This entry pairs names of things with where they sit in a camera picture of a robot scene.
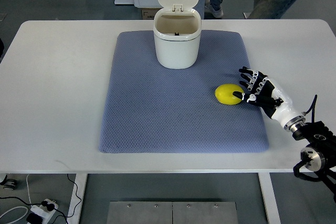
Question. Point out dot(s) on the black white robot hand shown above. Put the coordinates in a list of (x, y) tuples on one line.
[(265, 93)]

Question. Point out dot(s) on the yellow lemon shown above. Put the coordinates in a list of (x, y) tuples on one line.
[(224, 94)]

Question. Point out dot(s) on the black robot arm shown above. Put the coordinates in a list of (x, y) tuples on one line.
[(317, 159)]

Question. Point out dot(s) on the white trash bin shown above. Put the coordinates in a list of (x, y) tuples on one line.
[(177, 33)]

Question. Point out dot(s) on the grey floor socket plate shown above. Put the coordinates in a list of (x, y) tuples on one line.
[(247, 15)]

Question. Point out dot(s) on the white table leg right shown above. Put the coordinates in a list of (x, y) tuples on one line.
[(269, 199)]

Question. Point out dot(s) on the white table leg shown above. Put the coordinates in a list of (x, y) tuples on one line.
[(76, 202), (269, 199)]

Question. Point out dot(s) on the blue quilted mat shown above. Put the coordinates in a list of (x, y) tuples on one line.
[(153, 109)]

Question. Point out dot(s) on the cardboard box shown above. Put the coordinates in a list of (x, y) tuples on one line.
[(149, 13)]

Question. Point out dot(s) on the grey metal floor plate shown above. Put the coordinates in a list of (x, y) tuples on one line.
[(171, 212)]

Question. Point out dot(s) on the white table leg left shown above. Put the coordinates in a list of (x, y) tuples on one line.
[(76, 202)]

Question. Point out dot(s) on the white power strip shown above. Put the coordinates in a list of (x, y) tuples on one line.
[(45, 210)]

